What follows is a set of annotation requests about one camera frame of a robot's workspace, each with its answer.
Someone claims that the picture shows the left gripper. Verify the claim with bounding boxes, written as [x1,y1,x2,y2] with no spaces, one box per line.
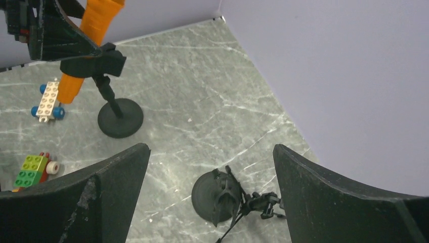
[1,0,101,61]

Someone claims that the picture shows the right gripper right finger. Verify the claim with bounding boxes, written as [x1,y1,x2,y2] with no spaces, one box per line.
[273,144,428,242]

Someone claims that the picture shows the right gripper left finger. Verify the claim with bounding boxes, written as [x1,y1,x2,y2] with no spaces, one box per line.
[1,143,151,242]

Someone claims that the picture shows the tripod shock mount stand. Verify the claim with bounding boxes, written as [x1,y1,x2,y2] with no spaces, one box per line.
[216,192,286,242]

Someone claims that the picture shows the orange microphone round stand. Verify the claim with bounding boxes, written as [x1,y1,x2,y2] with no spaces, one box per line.
[60,43,144,139]

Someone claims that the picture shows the black round base stand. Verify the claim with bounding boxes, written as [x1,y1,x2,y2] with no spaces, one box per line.
[191,166,244,227]

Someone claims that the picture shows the colourful toy block car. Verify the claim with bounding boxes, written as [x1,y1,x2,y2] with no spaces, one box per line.
[12,152,61,192]

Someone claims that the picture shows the white blue toy block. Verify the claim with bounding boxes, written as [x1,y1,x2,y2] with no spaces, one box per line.
[30,81,66,123]

